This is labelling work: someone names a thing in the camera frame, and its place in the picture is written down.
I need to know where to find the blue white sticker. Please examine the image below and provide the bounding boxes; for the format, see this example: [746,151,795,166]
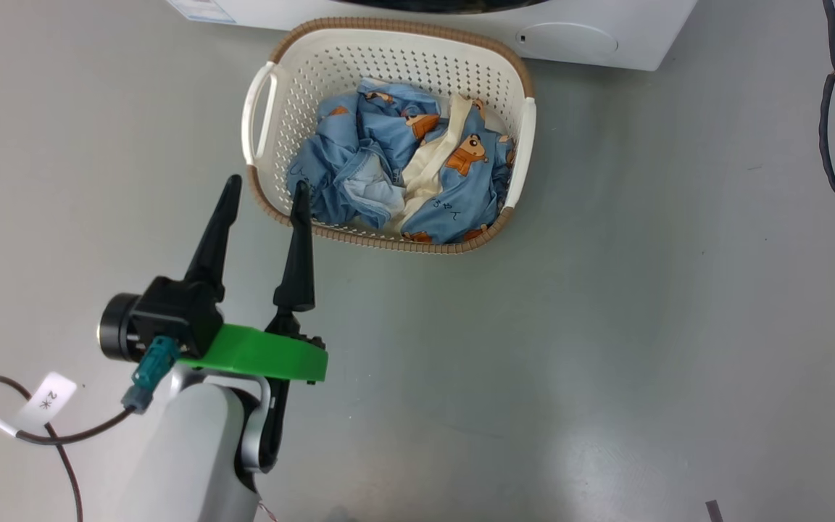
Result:
[167,0,237,24]

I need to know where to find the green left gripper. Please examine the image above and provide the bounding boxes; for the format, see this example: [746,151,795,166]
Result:
[178,174,329,384]

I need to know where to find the cream perforated laundry basket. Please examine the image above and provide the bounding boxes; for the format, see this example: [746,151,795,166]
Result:
[241,17,537,255]

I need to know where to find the white cable tag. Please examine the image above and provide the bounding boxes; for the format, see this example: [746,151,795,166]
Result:
[15,372,78,436]

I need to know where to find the blue bear-print garment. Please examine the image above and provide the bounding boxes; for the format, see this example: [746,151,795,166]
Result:
[287,78,516,244]

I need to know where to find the teal cable connector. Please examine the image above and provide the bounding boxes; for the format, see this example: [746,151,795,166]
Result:
[122,335,180,415]

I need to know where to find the cream cloth garment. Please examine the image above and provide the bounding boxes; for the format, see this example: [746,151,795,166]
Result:
[381,94,494,233]

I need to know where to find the white front-load washing machine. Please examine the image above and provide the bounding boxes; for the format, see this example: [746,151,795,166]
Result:
[166,0,699,72]

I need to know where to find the grey round glass door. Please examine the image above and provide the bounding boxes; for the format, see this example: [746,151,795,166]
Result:
[349,0,534,15]

